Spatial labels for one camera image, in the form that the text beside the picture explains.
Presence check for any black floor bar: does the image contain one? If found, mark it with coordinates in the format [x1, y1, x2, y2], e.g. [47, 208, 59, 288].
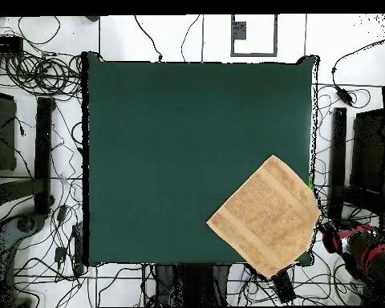
[327, 107, 348, 221]
[34, 96, 56, 215]

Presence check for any grey rectangular floor frame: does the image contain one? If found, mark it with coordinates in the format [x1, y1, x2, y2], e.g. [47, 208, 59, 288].
[229, 14, 279, 58]

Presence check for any dark green table cloth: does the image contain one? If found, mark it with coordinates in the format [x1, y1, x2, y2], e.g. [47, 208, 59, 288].
[82, 51, 320, 267]

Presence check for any dark stand base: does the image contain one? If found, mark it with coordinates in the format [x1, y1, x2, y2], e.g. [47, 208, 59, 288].
[0, 211, 48, 261]

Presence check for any black power brick with cable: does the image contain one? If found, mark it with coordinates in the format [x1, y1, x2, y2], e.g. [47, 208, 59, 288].
[330, 38, 372, 108]

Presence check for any black cable with plug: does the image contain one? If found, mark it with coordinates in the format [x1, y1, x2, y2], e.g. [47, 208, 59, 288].
[133, 14, 164, 63]

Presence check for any tan towel with white label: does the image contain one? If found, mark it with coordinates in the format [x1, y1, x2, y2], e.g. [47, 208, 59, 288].
[205, 154, 322, 280]

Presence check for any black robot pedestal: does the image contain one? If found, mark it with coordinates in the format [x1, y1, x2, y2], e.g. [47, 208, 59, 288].
[153, 264, 232, 308]

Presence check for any black power strip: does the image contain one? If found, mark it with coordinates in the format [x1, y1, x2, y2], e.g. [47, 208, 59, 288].
[270, 270, 298, 304]

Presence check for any dark flat panel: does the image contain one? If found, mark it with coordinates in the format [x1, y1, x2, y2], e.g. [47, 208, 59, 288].
[350, 108, 385, 193]
[0, 89, 18, 172]

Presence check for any coiled black cable bundle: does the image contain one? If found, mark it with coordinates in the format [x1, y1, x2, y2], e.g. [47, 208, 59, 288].
[5, 52, 83, 97]

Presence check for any black electronics box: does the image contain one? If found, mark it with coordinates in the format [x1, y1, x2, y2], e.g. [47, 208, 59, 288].
[0, 35, 24, 55]

